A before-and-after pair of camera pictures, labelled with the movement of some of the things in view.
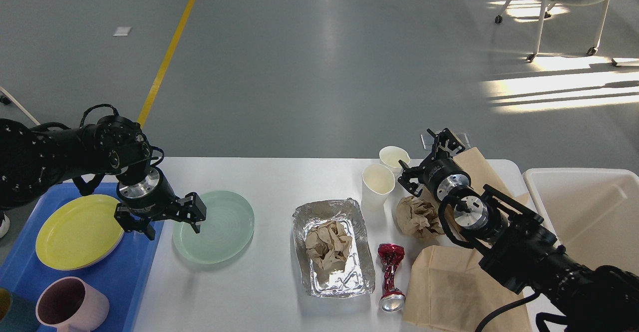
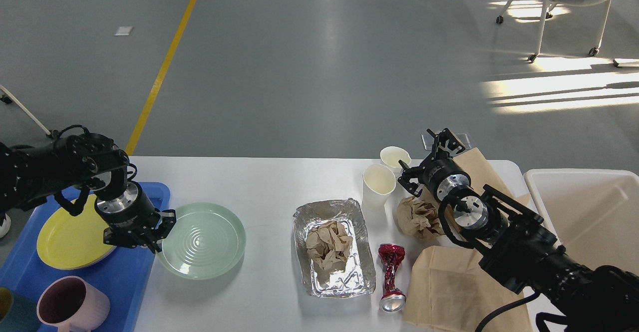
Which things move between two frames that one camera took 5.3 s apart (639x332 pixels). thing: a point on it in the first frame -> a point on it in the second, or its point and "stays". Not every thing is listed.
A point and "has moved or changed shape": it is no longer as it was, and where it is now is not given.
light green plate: [228, 227] has moved or changed shape
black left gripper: [153, 196] -> [131, 211]
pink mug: [69, 305] stays
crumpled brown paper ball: [418, 218] stays
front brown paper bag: [449, 289] stays
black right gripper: [444, 174] stays
